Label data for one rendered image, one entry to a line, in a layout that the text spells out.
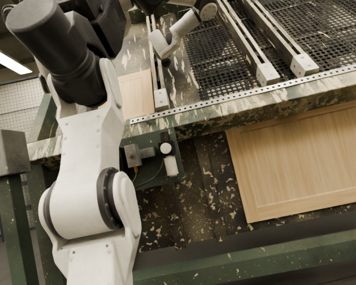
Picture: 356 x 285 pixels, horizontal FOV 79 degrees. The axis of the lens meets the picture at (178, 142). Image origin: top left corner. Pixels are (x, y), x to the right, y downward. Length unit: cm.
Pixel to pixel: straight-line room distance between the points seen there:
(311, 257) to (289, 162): 44
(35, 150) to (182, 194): 77
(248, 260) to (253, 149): 54
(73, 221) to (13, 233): 59
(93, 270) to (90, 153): 25
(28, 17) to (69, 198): 38
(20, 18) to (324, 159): 133
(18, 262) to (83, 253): 58
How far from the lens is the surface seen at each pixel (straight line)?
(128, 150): 89
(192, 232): 130
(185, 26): 111
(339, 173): 141
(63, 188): 54
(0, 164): 105
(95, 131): 58
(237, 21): 156
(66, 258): 59
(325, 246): 118
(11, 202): 108
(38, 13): 58
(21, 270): 112
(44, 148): 122
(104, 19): 76
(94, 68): 64
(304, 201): 134
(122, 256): 54
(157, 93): 111
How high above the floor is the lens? 68
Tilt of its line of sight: 4 degrees up
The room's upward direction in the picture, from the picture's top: 13 degrees counter-clockwise
